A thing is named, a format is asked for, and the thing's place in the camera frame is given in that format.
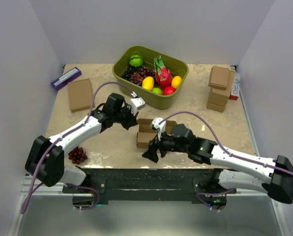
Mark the green toy lime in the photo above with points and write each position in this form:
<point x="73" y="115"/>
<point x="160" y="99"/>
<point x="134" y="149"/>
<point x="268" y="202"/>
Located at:
<point x="157" y="91"/>

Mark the purple white small box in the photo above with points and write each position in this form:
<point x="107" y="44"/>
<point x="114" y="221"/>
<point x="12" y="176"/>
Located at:
<point x="66" y="78"/>

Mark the brown cardboard box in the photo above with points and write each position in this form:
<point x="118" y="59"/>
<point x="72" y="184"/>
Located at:
<point x="80" y="95"/>
<point x="146" y="133"/>

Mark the green toy watermelon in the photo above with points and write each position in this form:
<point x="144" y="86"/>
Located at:
<point x="136" y="60"/>

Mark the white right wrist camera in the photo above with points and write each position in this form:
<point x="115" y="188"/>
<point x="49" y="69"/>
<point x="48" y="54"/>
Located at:
<point x="158" y="125"/>

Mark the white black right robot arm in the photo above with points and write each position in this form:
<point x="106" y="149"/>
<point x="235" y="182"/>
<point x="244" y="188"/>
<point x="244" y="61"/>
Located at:
<point x="271" y="176"/>

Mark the dark blue toy grapes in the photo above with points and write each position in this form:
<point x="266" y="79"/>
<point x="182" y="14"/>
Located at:
<point x="128" y="73"/>

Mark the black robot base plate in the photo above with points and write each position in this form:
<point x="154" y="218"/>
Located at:
<point x="186" y="185"/>

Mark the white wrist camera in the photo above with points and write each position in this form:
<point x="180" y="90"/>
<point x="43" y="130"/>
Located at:
<point x="158" y="125"/>
<point x="136" y="104"/>

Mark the red toy dragon fruit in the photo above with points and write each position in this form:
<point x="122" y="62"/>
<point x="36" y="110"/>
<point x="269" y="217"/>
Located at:
<point x="163" y="74"/>

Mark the white red box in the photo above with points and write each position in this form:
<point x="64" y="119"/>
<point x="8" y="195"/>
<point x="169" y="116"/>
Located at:
<point x="235" y="92"/>

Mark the red toy apple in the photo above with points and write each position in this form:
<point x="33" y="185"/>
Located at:
<point x="168" y="90"/>

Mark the stacked brown cardboard boxes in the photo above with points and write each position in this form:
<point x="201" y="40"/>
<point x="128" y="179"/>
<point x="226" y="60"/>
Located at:
<point x="220" y="82"/>

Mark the flat brown cardboard box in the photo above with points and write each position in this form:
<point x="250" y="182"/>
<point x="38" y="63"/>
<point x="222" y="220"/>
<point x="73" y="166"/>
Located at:
<point x="80" y="95"/>

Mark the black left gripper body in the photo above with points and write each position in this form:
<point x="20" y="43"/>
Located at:
<point x="125" y="116"/>

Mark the olive green plastic basin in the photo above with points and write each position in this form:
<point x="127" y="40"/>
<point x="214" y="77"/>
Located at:
<point x="176" y="67"/>

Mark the red grapes on table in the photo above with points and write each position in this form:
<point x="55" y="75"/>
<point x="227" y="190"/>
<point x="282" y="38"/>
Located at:
<point x="78" y="155"/>

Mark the yellow orange toy mango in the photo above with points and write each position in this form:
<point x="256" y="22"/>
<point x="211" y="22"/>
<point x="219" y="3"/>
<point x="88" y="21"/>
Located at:
<point x="176" y="81"/>

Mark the dark red toy grapes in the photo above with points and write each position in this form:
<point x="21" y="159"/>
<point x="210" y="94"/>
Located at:
<point x="140" y="73"/>

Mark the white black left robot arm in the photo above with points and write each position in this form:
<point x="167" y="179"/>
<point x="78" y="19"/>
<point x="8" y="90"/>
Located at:
<point x="46" y="157"/>

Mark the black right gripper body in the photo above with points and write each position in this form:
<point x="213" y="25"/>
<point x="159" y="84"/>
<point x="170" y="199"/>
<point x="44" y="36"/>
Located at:
<point x="167" y="143"/>

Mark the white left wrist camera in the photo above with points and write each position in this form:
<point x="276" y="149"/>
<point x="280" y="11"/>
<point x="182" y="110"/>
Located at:
<point x="136" y="104"/>

